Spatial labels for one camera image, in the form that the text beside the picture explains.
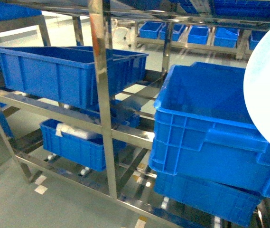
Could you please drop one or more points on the far blue bin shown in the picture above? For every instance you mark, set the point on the far blue bin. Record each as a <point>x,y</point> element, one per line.
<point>198,35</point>
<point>150,29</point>
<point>177,31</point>
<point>226,37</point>
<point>255,38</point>

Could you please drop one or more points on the light blue round tray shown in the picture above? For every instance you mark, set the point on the light blue round tray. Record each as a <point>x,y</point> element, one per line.
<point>267,95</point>

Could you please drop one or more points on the blue bin on left shelf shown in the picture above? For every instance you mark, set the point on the blue bin on left shelf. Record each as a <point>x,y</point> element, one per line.
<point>67,74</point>

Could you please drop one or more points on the large blue crate upper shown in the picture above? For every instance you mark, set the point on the large blue crate upper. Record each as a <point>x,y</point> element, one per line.
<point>203,129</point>

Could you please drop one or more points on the large blue crate under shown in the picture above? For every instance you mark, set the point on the large blue crate under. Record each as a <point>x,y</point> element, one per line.
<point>230,203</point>

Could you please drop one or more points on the stainless steel shelf rack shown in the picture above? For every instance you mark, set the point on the stainless steel shelf rack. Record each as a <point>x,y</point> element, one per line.
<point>124,146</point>

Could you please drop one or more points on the blue bin lower shelf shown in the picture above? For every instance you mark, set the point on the blue bin lower shelf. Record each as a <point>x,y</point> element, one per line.
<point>89,153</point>

